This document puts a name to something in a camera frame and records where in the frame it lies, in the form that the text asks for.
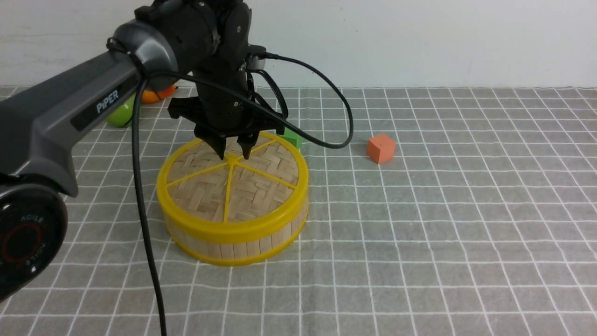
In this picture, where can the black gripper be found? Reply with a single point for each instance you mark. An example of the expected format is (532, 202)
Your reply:
(236, 97)

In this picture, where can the yellow woven bamboo steamer lid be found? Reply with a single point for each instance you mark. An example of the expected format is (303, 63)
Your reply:
(234, 200)

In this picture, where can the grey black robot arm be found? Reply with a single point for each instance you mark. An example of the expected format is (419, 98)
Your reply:
(41, 125)

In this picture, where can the bamboo steamer basket yellow rims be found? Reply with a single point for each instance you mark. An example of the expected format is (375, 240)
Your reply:
(237, 244)

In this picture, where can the green foam cube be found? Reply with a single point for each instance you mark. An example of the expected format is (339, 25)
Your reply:
(293, 138)

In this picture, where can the green toy apple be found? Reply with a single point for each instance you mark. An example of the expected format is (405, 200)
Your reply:
(122, 116)

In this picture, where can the orange foam cube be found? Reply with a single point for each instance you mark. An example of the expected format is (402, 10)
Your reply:
(381, 148)

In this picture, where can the grey checkered tablecloth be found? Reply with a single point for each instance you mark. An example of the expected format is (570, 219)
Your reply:
(483, 224)

